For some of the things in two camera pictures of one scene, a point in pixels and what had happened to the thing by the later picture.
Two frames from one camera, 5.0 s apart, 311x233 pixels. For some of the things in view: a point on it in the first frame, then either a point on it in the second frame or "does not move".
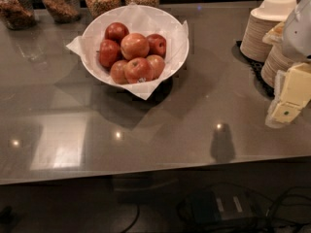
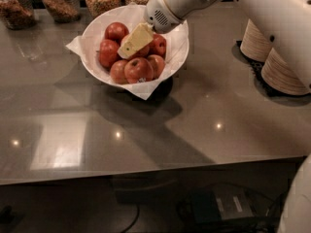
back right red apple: (157, 45) does not move
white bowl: (135, 45) does not move
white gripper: (297, 38) → (157, 14)
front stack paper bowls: (278, 58) does not move
